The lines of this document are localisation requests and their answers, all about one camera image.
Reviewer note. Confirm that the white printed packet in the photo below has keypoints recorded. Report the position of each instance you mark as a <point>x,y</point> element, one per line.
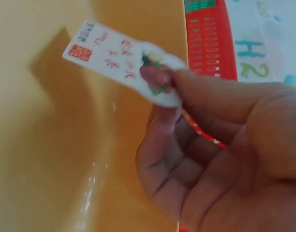
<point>121,60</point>

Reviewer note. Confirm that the person's right hand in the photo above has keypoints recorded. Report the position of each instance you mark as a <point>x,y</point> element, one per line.
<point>235,154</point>

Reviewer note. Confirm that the red plastic basket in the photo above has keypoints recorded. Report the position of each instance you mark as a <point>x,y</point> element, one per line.
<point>209,41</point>

